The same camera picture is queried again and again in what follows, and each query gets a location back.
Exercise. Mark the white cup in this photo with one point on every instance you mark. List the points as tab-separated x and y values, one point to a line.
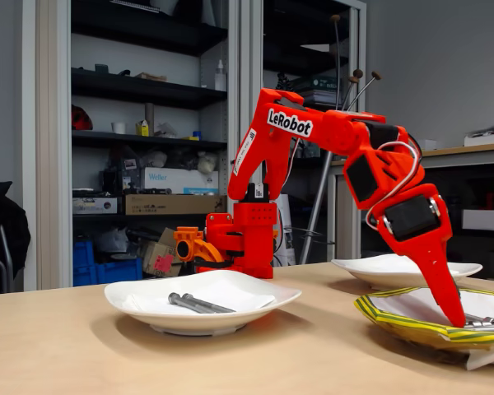
118	128

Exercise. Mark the white storage box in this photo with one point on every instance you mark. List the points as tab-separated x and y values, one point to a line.
486	220

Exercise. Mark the long brown cardboard box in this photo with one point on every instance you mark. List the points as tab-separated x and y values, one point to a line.
169	204

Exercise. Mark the white printed paper bag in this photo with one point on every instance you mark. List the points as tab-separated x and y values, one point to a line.
288	247

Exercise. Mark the orange printed part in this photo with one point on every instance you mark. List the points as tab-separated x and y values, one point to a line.
189	235

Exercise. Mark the flat grey white box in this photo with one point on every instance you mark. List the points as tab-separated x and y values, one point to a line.
94	205

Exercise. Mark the white square ceramic plate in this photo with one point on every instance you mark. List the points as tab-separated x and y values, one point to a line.
189	323
374	275

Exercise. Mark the white Weller box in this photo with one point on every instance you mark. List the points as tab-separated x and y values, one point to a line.
177	179

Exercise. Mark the white plastic bottle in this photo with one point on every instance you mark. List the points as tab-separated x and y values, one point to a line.
220	80

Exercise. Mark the small yellow box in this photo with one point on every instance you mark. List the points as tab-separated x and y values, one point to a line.
143	129

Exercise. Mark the blue plastic crate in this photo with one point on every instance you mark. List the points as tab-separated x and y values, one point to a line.
83	263
119	271

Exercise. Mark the long white box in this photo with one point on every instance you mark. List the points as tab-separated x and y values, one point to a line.
486	140

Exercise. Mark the red black helmet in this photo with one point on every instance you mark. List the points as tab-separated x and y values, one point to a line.
82	121

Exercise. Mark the grey coat stand wooden knobs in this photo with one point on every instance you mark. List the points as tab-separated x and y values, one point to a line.
323	181

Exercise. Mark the small white box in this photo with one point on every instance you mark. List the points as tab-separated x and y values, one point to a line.
430	145

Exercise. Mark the red printed robot arm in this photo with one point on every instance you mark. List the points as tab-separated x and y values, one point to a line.
337	129

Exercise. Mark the cardboard tube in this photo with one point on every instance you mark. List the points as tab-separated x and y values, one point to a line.
149	113

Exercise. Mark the black jacket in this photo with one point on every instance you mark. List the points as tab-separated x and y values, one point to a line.
4	230

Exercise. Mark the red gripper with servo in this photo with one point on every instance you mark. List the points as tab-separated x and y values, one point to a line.
409	220

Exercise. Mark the grey sideboard with wooden top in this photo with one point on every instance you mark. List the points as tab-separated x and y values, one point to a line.
477	150

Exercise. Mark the cardboard box with pink sticker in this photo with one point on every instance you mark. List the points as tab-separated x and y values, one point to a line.
152	251

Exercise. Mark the stack of books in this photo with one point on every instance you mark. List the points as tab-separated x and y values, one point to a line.
319	84

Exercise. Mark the black flexible tripod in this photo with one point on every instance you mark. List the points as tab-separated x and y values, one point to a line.
282	81

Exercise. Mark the yellow green striped paper plate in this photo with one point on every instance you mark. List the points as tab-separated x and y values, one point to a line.
411	331

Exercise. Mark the red spool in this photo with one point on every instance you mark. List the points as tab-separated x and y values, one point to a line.
490	201

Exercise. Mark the grey metal shelf cabinet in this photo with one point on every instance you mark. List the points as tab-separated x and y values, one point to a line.
251	49
49	144

